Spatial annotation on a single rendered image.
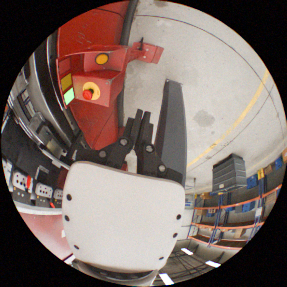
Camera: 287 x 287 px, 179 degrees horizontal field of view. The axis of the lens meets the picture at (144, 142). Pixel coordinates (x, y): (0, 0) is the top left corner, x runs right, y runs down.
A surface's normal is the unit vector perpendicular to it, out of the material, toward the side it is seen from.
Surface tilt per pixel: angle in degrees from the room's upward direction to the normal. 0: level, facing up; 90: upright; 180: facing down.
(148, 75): 0
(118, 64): 0
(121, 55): 0
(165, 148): 90
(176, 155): 90
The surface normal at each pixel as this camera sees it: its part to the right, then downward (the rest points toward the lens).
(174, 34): -0.22, 0.82
